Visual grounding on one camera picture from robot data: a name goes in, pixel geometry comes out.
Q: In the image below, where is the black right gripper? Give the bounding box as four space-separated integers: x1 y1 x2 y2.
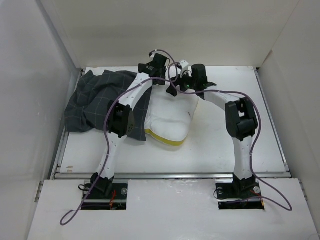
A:
165 68 197 97

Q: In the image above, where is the white pillow with yellow piping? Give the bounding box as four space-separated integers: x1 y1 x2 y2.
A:
144 85 199 147

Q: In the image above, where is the dark grey checked pillowcase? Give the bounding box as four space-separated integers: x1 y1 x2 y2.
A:
64 70 137 133

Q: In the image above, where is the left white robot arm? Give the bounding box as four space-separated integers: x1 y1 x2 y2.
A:
90 53 168 199

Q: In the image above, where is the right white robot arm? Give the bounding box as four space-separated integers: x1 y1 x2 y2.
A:
167 61 258 197

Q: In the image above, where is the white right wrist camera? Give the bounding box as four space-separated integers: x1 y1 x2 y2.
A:
177 60 190 75

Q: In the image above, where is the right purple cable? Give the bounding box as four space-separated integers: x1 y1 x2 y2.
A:
167 61 293 212

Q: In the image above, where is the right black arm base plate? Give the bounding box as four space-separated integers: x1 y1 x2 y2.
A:
214 182 265 210

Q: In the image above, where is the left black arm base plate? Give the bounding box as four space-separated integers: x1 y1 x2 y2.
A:
80 182 128 211

